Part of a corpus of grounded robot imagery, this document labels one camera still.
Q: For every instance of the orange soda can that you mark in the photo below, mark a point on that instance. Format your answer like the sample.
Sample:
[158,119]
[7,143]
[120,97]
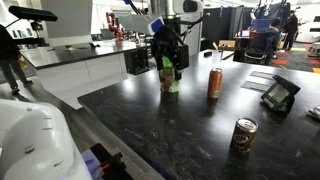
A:
[215,83]

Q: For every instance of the black box under counter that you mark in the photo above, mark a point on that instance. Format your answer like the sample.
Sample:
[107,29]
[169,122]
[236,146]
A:
[136,61]

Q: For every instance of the black camera on tripod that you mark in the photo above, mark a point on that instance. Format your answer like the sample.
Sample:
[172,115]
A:
[33,14]

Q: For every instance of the green snack bag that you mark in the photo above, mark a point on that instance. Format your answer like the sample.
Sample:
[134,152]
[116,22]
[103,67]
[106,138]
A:
[169,78]

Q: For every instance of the brown root beer can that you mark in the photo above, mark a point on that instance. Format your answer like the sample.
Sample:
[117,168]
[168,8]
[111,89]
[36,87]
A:
[244,135]

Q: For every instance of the person in dark clothes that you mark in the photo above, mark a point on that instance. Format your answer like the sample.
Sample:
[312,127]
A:
[8,56]

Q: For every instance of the red robot arm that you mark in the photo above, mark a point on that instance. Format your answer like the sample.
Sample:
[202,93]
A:
[114,25]

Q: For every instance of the small black box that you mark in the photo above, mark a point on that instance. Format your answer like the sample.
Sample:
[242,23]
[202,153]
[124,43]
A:
[207,54]

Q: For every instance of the standing person in red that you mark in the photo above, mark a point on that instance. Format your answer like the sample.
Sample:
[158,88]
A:
[291,28]

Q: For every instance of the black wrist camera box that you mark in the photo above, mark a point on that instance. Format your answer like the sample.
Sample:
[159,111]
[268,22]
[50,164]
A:
[182,56]

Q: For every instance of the seated person in blue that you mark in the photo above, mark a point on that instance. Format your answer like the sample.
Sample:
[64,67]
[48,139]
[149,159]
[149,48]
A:
[273,33]

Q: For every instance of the white kitchen counter island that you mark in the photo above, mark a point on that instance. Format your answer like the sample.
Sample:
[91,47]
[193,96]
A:
[76,63]

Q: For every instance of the black office chair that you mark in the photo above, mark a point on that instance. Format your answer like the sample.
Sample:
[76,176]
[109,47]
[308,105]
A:
[258,50]

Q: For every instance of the laptop with lit screen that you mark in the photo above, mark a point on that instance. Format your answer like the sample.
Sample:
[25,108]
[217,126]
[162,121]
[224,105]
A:
[245,33]

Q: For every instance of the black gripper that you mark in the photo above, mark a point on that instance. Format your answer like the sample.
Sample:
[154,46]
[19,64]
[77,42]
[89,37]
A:
[168,38]

